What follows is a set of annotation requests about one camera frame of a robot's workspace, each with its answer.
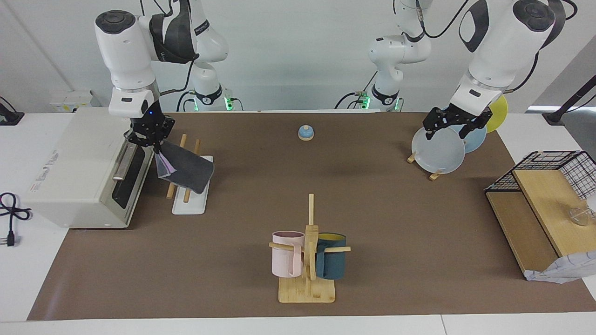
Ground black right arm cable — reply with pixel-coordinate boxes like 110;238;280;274
140;0;198;96

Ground light blue plate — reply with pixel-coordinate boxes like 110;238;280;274
454;123;488;154

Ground wooden plate rack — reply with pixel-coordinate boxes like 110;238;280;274
407;151;442;181

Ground white power strip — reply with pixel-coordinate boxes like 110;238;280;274
49;91;94;114

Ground black clamp mount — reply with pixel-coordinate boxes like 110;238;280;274
0;97;25;126

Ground purple and grey towel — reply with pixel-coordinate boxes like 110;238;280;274
155;140;215;195

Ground black clamp stand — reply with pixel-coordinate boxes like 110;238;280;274
542;74;596;124

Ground dark teal mug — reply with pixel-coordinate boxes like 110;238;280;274
316;233;347;280

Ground black power cord with plug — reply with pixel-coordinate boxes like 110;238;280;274
0;192;32;247

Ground white towel rack wooden bars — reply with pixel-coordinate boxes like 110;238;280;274
166;134;214;215

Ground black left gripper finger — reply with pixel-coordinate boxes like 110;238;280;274
459;109;494;139
423;108;448;140

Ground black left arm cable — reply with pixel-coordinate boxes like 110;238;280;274
414;0;541;94

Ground wooden shelf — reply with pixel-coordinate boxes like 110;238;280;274
485;168;596;280

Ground pink mug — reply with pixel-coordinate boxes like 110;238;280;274
272;231;305;278

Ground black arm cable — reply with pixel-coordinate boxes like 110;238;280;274
140;0;198;96
414;0;541;94

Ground wooden mug tree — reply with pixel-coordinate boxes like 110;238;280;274
269;194;351;304

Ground grey plate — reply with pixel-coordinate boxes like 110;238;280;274
412;126;466;174

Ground beige toaster oven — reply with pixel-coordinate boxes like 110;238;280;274
21;108;159;228

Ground small clear glass item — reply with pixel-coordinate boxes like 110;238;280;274
567;207;591;227

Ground brown table mat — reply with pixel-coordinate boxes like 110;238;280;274
27;112;596;321

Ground black wire basket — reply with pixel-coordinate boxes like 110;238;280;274
484;150;596;200

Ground black base cable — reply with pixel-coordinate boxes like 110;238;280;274
335;70;379;110
176;90;196;112

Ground yellow plate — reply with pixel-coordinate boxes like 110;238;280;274
484;95;508;133

